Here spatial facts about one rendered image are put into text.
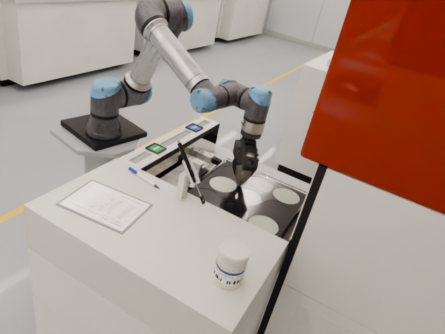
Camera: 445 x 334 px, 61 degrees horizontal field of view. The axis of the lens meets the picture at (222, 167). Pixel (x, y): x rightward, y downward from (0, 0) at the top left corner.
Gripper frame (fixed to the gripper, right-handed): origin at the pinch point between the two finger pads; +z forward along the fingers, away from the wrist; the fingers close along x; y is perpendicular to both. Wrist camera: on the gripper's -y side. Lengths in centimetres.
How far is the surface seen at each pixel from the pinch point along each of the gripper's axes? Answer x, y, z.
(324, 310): -19, -45, 11
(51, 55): 138, 299, 57
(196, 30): -29, 526, 55
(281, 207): -13.2, -10.4, 1.6
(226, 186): 5.1, -0.6, 1.4
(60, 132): 71, 43, 9
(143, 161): 34.8, 1.7, -4.5
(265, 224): -5.0, -20.6, 1.5
